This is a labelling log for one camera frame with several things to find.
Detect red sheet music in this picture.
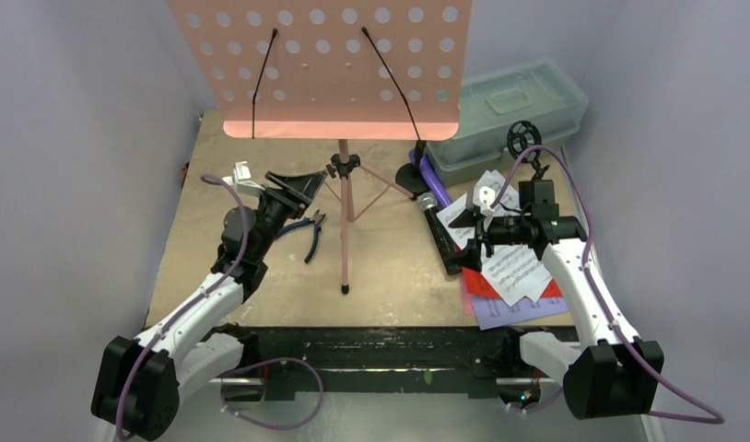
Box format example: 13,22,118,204
462,269,562,298

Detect black tripod mic stand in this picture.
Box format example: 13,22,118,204
506,120,549,180

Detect black round-base mic stand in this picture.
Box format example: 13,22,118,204
394,140,430,200

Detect blue sheet music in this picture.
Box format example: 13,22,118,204
471,296,568,331

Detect blue-handled pliers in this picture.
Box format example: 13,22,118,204
275,209,329,265

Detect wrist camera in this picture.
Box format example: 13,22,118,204
223,161,265,198
465,184,498,220

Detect pink music stand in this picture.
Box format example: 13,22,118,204
166,0,474,297

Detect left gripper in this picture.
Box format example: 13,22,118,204
252,171,325,260

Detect purple microphone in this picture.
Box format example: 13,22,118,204
420,154,452,208

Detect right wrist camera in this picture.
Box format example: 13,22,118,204
465,184,498,220

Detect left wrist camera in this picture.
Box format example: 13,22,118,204
223,161,265,198

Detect translucent plastic storage box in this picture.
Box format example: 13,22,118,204
426,58,589,188

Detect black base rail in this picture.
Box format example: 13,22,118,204
109,326,650,404

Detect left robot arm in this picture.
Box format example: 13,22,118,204
91,171,327,441

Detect silver condenser microphone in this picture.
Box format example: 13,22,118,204
416,192,463,276

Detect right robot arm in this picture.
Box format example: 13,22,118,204
449,180,664,420

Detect white sheet music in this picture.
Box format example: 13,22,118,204
476,170,552,306
438,187,552,306

